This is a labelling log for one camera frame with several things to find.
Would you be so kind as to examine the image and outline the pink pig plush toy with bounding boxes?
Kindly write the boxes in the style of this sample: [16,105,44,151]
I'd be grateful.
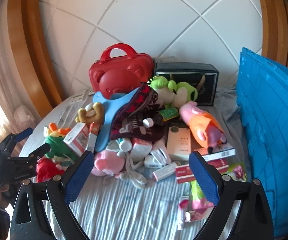
[91,150,126,177]

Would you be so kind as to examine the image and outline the green pink wet wipes pack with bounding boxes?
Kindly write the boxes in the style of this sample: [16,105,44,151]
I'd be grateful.
[175,159,246,230]

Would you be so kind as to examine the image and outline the pink tissue pack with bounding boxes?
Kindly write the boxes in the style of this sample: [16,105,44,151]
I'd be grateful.
[130,138,153,162]

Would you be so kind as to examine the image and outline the brown reindeer antler plush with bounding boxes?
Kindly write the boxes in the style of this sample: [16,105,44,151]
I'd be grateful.
[75,102,104,126]

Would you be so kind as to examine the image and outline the white medicine bottle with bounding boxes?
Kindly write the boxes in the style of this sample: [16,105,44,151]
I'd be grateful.
[118,138,133,152]

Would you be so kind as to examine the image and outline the blue white ointment box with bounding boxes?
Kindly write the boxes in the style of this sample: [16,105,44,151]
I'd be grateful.
[153,162,178,181]

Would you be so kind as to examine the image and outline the sheer beige curtain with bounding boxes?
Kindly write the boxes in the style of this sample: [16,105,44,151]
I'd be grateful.
[0,0,41,142]

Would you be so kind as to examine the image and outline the green frog plush toy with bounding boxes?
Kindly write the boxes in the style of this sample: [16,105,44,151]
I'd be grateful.
[147,75,198,109]

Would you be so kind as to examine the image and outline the pink plush in orange dress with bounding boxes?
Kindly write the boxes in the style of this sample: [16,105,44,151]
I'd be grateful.
[179,101,227,154]

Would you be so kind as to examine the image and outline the brown glass syrup bottle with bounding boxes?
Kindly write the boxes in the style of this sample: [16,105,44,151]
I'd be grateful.
[142,107,179,128]

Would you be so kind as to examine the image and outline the blue plastic storage crate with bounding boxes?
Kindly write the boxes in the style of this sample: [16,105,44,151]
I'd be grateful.
[236,48,288,238]

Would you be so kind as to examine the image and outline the light blue plastic bib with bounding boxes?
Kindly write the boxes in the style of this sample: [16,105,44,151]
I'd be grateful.
[92,88,138,152]

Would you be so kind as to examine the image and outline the black rectangular gift box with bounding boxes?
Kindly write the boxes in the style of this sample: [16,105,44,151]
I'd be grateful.
[154,62,219,106]

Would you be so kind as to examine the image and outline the white blue barcode box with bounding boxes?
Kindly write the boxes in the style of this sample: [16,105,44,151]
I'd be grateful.
[196,142,235,161]

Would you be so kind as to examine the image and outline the green dinosaur plush toy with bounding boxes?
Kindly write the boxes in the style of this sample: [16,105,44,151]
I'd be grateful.
[43,122,78,161]

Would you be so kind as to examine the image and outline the white pink carton box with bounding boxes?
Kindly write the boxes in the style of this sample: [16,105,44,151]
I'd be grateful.
[63,122,89,157]

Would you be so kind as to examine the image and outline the red white medicine box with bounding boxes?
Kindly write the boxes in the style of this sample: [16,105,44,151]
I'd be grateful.
[175,159,228,184]

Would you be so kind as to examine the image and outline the red santa plush toy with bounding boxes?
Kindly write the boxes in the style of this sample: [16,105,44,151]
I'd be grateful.
[36,157,65,183]

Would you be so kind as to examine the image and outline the peach medicine box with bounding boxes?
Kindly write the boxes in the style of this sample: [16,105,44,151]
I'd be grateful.
[166,125,191,161]

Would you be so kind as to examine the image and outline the red bear-face plastic case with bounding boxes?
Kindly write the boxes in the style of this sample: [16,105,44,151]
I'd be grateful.
[89,43,154,99]

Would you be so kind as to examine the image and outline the dark red knitted scarf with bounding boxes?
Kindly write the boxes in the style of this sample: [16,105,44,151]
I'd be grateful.
[110,83,165,142]

